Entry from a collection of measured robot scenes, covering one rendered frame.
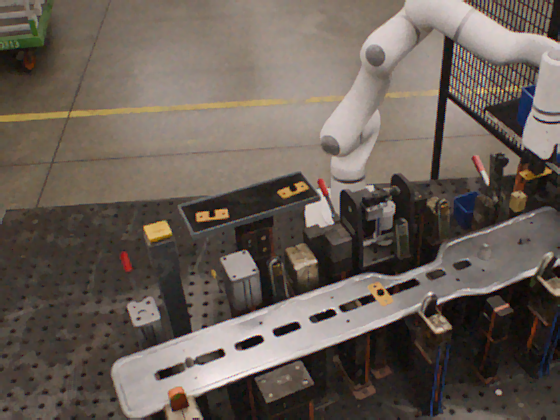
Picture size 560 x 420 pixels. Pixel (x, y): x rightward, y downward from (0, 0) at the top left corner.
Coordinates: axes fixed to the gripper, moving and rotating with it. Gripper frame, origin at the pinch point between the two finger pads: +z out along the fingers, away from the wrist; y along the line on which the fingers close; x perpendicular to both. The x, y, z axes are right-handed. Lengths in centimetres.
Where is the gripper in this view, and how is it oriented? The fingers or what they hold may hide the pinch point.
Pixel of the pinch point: (536, 165)
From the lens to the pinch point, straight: 190.3
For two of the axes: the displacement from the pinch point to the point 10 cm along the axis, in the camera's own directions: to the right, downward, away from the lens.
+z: 0.0, 7.5, 6.7
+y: 4.5, 5.9, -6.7
